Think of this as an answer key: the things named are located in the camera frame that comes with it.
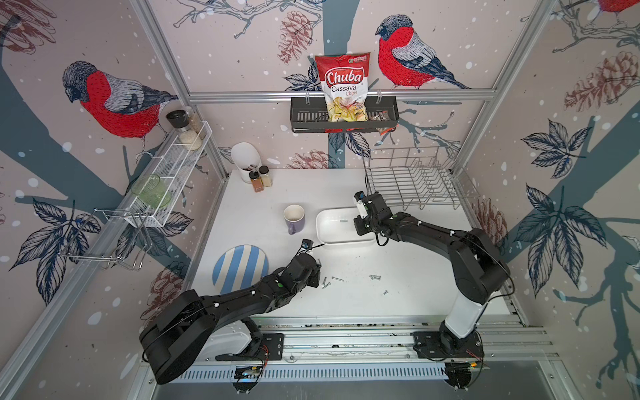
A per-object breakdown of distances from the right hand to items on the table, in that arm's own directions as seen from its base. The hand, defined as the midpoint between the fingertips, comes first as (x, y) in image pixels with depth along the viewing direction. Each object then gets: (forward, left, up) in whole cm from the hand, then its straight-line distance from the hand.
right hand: (356, 218), depth 95 cm
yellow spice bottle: (+22, +40, 0) cm, 46 cm away
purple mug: (+2, +25, -2) cm, 25 cm away
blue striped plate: (-18, +44, -7) cm, 48 cm away
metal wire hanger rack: (-27, +62, +29) cm, 73 cm away
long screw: (-21, +7, -8) cm, 23 cm away
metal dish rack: (+28, -29, -3) cm, 41 cm away
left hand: (-17, +13, -3) cm, 22 cm away
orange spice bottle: (+20, +45, -1) cm, 49 cm away
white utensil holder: (+30, +51, +4) cm, 59 cm away
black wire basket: (+30, +19, +27) cm, 45 cm away
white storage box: (+1, +8, -7) cm, 11 cm away
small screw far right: (-25, -9, -8) cm, 28 cm away
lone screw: (+3, +5, -6) cm, 8 cm away
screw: (-24, +11, -7) cm, 27 cm away
